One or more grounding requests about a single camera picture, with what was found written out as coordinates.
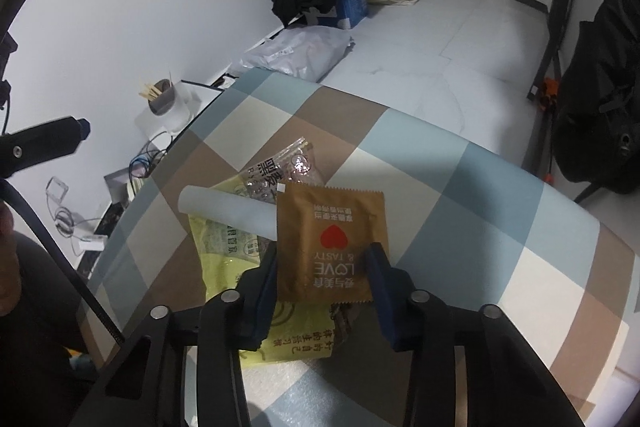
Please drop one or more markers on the checkered tablecloth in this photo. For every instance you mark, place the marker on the checkered tablecloth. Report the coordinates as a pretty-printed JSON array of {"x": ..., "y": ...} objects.
[{"x": 450, "y": 187}]

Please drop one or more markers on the bundle of wooden sticks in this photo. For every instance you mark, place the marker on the bundle of wooden sticks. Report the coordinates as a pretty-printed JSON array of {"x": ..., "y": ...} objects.
[{"x": 150, "y": 91}]

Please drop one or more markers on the clear plastic case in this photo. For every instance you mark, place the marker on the clear plastic case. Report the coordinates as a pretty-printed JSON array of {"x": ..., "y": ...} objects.
[{"x": 56, "y": 188}]

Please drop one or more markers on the brown foil packet red heart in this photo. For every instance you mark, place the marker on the brown foil packet red heart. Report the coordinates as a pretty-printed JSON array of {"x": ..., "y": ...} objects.
[{"x": 325, "y": 217}]

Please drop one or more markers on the white paper sheet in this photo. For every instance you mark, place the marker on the white paper sheet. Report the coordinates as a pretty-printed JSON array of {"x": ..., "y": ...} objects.
[{"x": 225, "y": 207}]

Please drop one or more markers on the clear wrapper with dark print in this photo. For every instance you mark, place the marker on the clear wrapper with dark print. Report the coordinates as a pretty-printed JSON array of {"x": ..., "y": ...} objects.
[{"x": 295, "y": 167}]

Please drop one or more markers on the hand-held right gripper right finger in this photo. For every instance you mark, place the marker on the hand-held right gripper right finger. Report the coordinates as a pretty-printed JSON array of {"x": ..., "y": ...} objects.
[{"x": 381, "y": 299}]

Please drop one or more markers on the yellow plastic packet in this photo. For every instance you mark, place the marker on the yellow plastic packet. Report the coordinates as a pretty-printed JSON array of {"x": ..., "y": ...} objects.
[{"x": 220, "y": 252}]

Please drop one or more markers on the white cup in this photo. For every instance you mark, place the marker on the white cup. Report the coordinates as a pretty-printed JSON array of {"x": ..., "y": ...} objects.
[{"x": 172, "y": 109}]

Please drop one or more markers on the grey plastic bag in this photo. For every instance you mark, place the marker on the grey plastic bag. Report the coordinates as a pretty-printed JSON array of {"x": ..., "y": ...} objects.
[{"x": 300, "y": 52}]

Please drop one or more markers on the black backpack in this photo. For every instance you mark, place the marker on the black backpack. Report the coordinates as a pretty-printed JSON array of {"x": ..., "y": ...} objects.
[{"x": 600, "y": 97}]

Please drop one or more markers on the black tripod with orange clips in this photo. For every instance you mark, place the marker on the black tripod with orange clips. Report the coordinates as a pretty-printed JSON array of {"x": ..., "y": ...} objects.
[{"x": 549, "y": 89}]

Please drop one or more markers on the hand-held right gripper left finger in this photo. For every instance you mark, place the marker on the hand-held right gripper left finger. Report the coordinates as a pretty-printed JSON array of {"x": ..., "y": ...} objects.
[{"x": 265, "y": 289}]

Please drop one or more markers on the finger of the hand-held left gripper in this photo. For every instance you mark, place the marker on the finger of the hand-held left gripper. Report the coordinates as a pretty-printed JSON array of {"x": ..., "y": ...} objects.
[{"x": 50, "y": 141}]

